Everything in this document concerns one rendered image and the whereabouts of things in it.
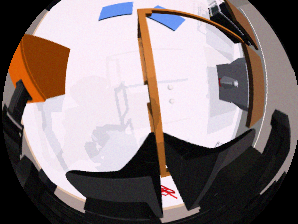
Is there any blue flat square tile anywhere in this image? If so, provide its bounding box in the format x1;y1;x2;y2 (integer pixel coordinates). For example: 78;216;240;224
146;14;185;31
98;2;133;20

